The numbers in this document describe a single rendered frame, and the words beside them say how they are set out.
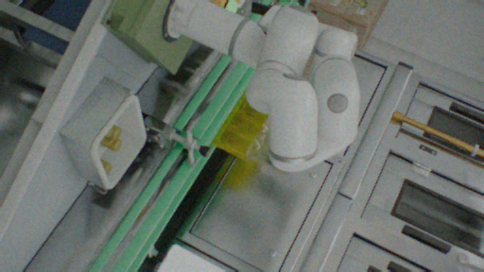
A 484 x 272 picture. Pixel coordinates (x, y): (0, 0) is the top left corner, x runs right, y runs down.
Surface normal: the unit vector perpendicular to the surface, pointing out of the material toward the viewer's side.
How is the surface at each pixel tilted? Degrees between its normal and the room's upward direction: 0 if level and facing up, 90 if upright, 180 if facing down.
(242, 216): 90
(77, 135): 90
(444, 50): 90
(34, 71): 90
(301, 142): 55
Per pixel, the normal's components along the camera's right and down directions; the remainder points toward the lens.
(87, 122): 0.04, -0.51
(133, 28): -0.15, -0.14
